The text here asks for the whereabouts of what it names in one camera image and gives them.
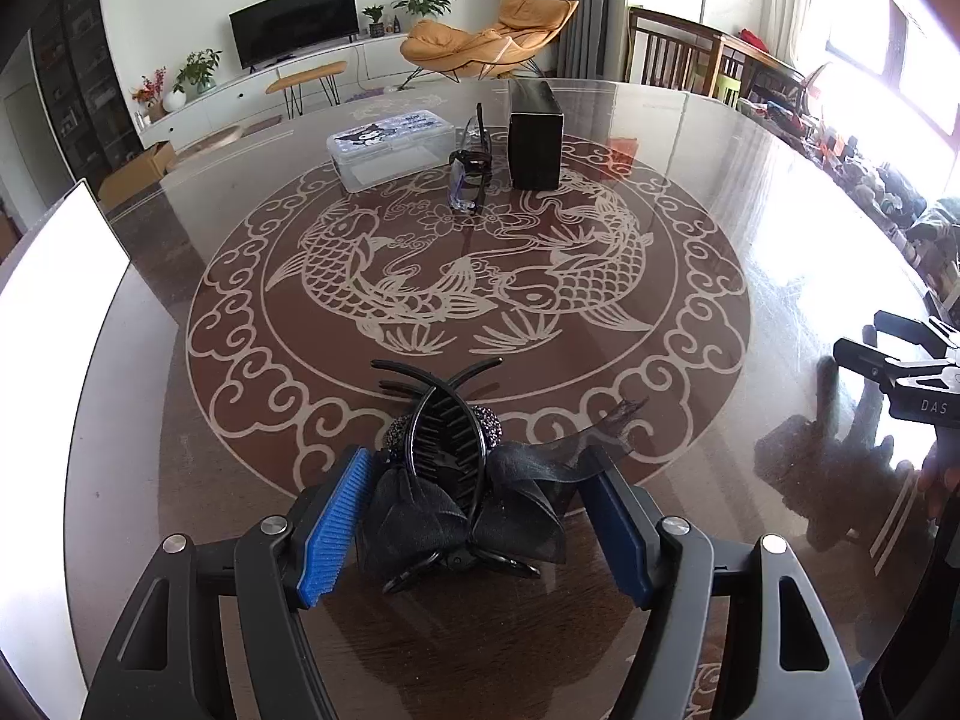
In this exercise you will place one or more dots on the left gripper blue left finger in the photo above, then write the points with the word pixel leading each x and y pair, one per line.
pixel 165 657

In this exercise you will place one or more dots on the orange lounge chair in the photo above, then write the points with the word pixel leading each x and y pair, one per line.
pixel 523 28

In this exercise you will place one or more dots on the wooden bench hairpin legs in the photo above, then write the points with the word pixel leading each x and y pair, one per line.
pixel 292 87

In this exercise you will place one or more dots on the green potted plant right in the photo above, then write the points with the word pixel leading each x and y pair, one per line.
pixel 424 8

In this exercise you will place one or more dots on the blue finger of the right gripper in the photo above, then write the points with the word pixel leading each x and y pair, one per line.
pixel 933 334
pixel 872 364

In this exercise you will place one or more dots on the grey curtain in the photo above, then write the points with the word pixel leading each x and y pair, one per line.
pixel 591 43

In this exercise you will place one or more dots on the dark glass display cabinet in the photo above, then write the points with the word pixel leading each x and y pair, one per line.
pixel 84 103

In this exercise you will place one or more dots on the brown cardboard box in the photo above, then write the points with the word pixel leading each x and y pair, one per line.
pixel 132 178

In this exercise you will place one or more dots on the red flower vase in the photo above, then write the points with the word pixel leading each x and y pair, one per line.
pixel 149 94

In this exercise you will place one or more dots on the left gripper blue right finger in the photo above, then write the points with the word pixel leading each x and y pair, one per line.
pixel 781 657

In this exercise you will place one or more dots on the person's right hand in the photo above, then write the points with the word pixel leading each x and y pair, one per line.
pixel 939 477

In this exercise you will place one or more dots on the black television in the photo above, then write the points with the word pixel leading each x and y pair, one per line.
pixel 273 29

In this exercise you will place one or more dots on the clear plastic storage box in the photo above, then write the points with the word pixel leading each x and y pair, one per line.
pixel 398 146

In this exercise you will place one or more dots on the wooden dining chair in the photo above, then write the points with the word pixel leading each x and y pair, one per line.
pixel 667 51

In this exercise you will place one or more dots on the green potted plant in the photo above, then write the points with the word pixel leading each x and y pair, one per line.
pixel 198 71
pixel 424 8

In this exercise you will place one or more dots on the green potted plant left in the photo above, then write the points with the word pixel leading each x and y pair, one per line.
pixel 198 71

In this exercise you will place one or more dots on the black bow hair claw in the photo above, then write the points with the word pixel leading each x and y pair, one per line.
pixel 453 493

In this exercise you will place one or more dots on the black cardboard box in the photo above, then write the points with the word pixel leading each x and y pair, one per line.
pixel 535 135

